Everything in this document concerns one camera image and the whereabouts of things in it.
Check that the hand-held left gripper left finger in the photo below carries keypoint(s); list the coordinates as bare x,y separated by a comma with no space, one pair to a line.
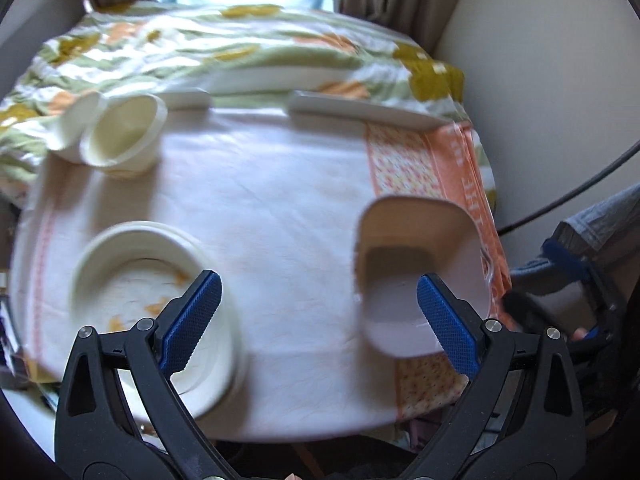
192,317

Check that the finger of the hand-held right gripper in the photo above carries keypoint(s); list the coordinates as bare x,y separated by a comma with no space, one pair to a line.
592,335
565,260

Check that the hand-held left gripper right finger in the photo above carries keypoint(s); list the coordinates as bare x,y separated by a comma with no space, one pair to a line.
447,325

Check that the duck print plate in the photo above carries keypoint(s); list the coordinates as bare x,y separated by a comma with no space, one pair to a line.
135,292

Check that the pink square bowl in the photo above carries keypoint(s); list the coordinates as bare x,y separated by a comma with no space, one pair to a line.
415,240

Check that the large plain white plate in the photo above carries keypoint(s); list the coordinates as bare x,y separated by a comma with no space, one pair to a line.
90,260

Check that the pale yellow round bowl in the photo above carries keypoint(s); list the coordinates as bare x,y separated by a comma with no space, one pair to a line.
125,132

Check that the white round bowl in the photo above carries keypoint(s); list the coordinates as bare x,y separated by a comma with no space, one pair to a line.
75,125

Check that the person's grey clothing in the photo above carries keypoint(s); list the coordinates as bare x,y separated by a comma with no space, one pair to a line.
600,220

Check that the white tablecloth with orange stripe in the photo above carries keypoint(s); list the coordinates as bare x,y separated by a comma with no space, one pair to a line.
280,195

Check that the orange patterned cloth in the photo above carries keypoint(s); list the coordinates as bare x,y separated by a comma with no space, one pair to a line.
405,160

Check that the long white rectangular tray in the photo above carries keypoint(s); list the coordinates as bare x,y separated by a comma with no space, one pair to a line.
360,107

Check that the floral green striped blanket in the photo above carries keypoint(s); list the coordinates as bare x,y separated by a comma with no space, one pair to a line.
250,40

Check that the grey bed headboard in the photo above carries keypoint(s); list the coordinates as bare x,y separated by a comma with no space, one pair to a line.
35,35

